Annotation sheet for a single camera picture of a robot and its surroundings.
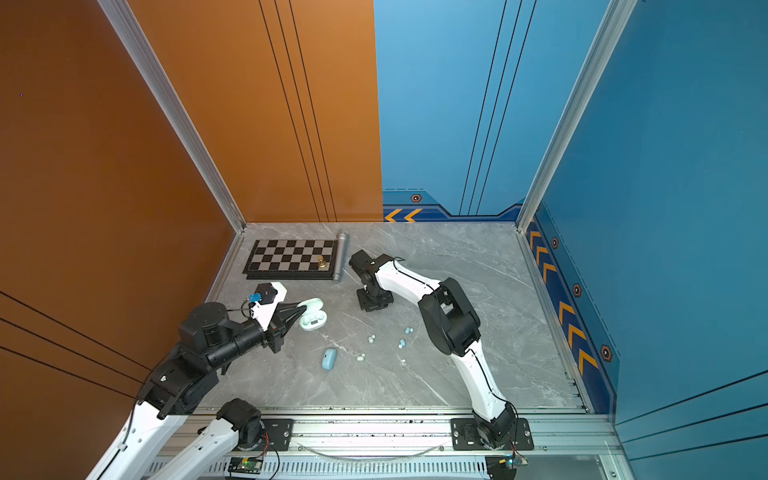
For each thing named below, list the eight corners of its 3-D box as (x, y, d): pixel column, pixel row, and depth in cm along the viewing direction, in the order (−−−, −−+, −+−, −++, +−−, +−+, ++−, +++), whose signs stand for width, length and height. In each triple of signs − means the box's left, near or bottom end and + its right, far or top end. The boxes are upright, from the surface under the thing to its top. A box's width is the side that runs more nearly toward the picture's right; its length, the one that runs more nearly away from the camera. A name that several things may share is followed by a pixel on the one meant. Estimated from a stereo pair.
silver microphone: (332, 282, 105) (330, 276, 102) (339, 237, 119) (338, 231, 116) (343, 282, 105) (341, 276, 102) (349, 237, 119) (347, 231, 116)
